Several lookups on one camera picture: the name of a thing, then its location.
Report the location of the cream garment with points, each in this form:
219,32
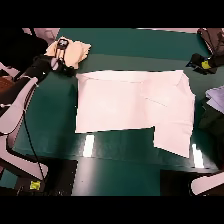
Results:
78,51

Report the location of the white shirt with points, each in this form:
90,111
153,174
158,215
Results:
126,100

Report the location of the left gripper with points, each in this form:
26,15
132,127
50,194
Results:
65,68

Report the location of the brown garment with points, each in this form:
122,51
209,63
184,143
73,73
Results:
213,38

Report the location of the white garment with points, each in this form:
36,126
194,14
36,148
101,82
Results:
216,98

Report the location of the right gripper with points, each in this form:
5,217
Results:
200,63

